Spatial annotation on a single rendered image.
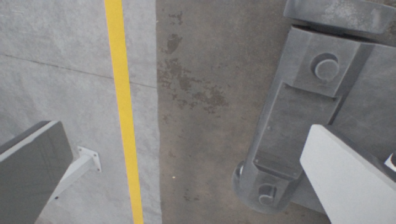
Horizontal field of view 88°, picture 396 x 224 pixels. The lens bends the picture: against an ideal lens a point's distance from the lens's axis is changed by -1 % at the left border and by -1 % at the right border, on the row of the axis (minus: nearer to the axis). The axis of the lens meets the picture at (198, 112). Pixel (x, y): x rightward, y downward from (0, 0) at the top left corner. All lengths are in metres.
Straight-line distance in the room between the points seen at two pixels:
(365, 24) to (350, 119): 0.20
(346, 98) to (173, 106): 0.57
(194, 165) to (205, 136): 0.17
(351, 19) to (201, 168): 0.73
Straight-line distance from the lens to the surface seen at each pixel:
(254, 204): 0.70
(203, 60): 0.72
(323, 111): 0.52
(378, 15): 0.50
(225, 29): 0.68
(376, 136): 0.60
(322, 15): 0.47
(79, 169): 1.32
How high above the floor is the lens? 0.67
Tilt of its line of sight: 56 degrees down
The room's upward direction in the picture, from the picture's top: 140 degrees counter-clockwise
